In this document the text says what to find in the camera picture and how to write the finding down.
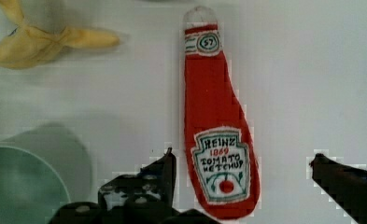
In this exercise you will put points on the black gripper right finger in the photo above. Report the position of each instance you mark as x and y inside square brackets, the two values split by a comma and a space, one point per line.
[345, 184]

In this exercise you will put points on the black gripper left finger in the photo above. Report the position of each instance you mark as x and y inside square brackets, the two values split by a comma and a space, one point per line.
[143, 198]

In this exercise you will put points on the red felt ketchup bottle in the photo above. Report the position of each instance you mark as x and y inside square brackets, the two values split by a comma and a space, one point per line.
[221, 161]

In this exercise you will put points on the yellow banana peel toy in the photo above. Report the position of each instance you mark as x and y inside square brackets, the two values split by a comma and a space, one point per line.
[41, 33]

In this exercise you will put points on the green cup with handle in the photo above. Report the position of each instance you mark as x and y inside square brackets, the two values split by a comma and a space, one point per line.
[40, 171]

